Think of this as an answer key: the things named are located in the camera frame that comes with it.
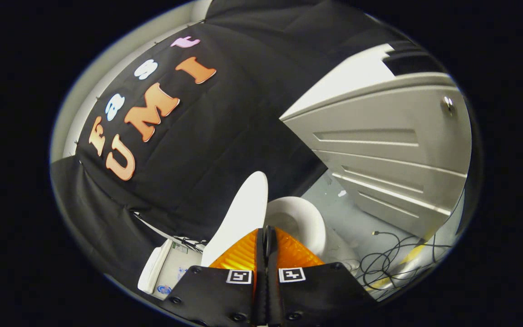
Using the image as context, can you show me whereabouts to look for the black floor cables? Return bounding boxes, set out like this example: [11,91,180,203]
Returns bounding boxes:
[355,191,466,301]

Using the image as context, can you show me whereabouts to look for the white drawer cabinet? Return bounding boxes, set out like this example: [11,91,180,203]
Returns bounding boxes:
[280,42,474,240]

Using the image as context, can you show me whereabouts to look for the white toilet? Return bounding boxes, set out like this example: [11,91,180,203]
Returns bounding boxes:
[137,196,360,301]

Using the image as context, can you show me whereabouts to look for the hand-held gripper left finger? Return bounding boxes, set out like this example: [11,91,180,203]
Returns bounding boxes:
[159,227,269,327]

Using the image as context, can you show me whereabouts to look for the black backdrop cloth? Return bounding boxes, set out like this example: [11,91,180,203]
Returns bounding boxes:
[50,0,444,291]

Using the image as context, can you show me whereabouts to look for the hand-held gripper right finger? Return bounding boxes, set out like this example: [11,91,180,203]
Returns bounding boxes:
[264,225,378,326]

